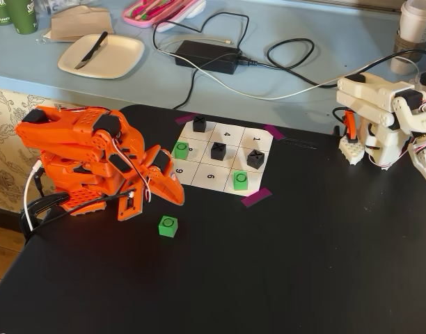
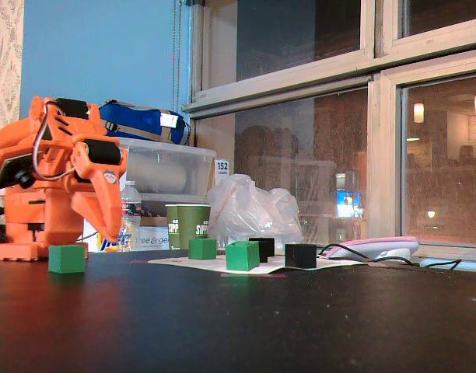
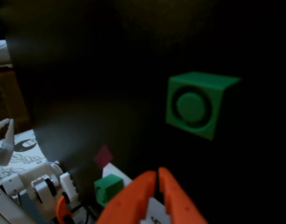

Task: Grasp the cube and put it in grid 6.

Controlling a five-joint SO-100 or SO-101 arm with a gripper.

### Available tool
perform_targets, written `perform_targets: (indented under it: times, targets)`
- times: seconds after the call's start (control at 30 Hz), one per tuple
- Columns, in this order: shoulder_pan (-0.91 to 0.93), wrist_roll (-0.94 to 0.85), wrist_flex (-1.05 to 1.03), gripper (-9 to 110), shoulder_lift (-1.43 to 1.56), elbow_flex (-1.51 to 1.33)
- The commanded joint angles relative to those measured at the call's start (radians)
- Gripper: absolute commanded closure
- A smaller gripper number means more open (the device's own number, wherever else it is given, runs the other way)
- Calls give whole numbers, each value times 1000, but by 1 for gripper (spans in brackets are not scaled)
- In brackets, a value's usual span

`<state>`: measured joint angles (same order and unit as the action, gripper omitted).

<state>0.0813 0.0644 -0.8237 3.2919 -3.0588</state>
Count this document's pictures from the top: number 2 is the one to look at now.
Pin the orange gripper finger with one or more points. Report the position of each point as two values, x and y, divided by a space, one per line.
91 211
110 194

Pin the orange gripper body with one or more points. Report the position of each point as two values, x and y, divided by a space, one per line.
103 179

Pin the green cube with O mark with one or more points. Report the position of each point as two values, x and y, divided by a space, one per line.
202 249
67 259
242 257

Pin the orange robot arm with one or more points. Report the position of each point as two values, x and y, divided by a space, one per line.
28 217

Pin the white numbered grid paper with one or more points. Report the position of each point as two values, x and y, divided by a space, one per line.
207 265

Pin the black cube with X mark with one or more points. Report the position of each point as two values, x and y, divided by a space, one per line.
266 248
300 256

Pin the clear plastic water bottle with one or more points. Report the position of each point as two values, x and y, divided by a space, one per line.
131 217

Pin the clear plastic storage bin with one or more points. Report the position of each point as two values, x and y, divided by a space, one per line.
164 175

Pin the white detergent box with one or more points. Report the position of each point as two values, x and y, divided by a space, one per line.
148 241

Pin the blue duffel bag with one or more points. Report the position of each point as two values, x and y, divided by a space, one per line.
137 122

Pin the white sign with 152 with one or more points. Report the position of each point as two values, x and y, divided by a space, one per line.
222 171

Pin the translucent white plastic bag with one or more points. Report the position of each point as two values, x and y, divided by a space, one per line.
246 213

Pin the pink pencil case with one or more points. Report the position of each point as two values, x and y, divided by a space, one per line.
378 246

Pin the wrist camera on orange mount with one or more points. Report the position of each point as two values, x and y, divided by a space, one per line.
12 171

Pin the white window frame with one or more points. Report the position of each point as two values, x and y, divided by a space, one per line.
284 83

